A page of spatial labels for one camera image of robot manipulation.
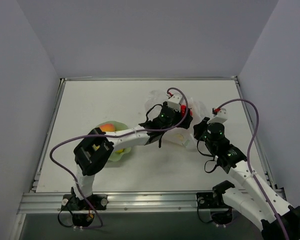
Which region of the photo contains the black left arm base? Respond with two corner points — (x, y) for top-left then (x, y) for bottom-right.
(57, 193), (108, 228)

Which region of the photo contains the green wavy glass bowl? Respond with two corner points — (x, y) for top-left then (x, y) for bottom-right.
(96, 121), (132, 162)

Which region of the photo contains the peach coloured fake peach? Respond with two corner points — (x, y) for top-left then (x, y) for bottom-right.
(99, 123), (116, 132)

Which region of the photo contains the white plastic bag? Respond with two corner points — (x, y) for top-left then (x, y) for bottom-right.
(144, 90), (211, 151)

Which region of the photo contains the purple camera cable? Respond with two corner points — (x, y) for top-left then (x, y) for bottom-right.
(50, 87), (190, 229)
(214, 99), (290, 240)

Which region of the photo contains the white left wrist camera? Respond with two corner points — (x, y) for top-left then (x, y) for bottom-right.
(167, 93), (184, 112)

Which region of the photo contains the red fake apple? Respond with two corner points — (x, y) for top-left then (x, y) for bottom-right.
(180, 104), (193, 118)

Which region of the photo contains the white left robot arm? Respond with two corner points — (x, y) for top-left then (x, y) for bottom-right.
(72, 101), (193, 210)

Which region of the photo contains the yellow fake banana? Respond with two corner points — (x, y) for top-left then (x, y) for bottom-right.
(115, 148), (125, 154)

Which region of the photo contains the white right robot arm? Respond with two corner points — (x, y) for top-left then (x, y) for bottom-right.
(193, 117), (300, 240)

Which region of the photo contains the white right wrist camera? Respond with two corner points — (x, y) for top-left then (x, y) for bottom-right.
(208, 107), (228, 124)

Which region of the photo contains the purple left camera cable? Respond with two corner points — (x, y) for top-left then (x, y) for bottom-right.
(50, 87), (190, 229)

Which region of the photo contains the aluminium front frame rail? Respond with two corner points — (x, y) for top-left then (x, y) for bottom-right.
(17, 191), (197, 214)

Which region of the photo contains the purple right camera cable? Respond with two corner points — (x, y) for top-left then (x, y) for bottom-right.
(214, 99), (290, 240)

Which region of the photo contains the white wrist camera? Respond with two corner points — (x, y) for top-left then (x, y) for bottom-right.
(167, 93), (184, 112)
(208, 107), (228, 124)

